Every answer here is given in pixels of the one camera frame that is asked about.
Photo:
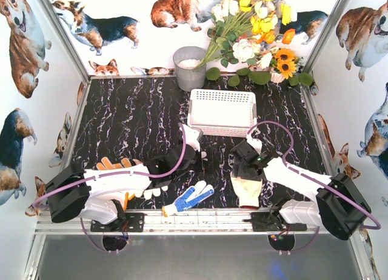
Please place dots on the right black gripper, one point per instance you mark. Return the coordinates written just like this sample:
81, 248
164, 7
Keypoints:
242, 170

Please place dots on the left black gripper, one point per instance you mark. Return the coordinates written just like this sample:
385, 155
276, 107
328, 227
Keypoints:
199, 158

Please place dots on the cream glove red cuff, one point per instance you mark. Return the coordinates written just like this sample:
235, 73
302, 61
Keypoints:
247, 191

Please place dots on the white perforated storage basket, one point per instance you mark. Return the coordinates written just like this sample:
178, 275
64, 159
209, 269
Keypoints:
222, 112

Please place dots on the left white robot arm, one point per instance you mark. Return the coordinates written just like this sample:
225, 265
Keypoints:
103, 195

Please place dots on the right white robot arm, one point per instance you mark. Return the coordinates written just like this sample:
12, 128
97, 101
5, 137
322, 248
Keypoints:
333, 202

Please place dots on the blue dotted white glove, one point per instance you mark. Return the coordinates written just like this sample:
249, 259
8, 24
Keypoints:
194, 195

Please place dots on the plain white knit glove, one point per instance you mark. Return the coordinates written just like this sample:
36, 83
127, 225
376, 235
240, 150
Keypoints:
147, 194

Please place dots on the grey metal bucket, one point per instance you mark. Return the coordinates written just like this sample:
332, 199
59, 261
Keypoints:
189, 74

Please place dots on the orange palm white glove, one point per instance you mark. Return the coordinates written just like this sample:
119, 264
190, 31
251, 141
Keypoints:
106, 164

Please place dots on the small sunflower pot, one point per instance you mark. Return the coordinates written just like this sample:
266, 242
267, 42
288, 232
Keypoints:
285, 64

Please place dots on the artificial flower bouquet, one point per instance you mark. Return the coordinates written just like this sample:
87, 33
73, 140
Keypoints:
243, 30

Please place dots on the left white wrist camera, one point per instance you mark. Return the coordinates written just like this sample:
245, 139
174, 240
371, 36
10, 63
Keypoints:
193, 137

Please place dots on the front aluminium rail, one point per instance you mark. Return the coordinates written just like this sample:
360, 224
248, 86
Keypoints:
229, 221

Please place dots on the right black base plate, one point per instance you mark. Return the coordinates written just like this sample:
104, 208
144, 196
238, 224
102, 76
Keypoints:
265, 221

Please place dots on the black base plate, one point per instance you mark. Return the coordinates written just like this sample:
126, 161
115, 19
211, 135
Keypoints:
131, 222
265, 221

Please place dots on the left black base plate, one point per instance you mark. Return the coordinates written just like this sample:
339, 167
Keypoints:
131, 222

